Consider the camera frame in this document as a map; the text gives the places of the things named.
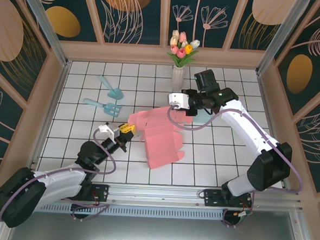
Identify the light blue paper box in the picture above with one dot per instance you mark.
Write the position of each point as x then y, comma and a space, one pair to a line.
203, 119

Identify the pink paper box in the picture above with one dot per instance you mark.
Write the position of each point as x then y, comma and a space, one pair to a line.
161, 147

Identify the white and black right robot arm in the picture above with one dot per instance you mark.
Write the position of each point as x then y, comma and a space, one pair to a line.
246, 125

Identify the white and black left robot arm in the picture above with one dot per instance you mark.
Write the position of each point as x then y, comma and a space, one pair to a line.
61, 182

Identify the light blue toy garden fork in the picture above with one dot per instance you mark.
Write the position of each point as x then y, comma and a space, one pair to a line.
110, 109

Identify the white ribbed vase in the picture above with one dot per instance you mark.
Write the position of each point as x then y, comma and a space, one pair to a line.
178, 80

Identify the light blue toy shovel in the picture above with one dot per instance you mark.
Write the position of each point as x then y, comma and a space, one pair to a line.
115, 93

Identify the artificial tulip bouquet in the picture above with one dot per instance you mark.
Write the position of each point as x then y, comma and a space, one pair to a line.
180, 52

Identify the grey metal sheet panel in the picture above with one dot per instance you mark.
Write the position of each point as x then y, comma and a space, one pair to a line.
153, 233

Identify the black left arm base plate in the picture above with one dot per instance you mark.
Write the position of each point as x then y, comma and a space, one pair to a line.
102, 192

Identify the aluminium table side rail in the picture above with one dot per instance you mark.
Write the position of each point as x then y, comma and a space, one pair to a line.
49, 118
267, 104

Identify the aluminium mounting rail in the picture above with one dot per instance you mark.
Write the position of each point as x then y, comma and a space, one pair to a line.
155, 193

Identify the aluminium frame post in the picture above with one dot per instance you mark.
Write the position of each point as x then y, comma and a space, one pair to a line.
281, 35
50, 29

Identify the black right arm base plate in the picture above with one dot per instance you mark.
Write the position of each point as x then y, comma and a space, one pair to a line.
212, 198

